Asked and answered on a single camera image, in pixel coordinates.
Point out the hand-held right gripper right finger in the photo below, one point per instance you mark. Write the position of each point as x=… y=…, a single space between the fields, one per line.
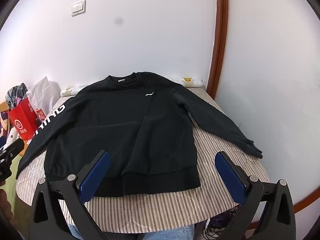
x=230 y=177

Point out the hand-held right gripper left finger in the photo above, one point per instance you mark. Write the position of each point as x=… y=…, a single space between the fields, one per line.
x=95 y=176

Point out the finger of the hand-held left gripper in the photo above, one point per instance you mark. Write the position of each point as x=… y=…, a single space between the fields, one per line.
x=15 y=146

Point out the black sweatshirt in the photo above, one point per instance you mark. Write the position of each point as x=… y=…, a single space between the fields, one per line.
x=112 y=130

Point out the green mat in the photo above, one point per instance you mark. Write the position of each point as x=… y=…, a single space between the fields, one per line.
x=10 y=192

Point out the red paper bag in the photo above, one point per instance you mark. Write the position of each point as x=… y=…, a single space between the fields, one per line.
x=23 y=121

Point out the striped mattress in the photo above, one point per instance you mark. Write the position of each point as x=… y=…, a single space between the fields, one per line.
x=207 y=151

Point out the plaid cloth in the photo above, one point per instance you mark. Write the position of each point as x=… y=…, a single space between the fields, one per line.
x=16 y=93

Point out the white plastic bag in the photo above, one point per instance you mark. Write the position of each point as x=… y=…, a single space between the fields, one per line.
x=41 y=90

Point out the rolled printed paper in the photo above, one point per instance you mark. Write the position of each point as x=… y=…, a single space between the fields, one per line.
x=192 y=82

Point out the brown wooden door frame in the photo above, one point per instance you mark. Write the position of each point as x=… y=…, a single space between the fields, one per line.
x=220 y=42

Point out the white light switch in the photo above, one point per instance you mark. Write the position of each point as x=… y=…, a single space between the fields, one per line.
x=78 y=8

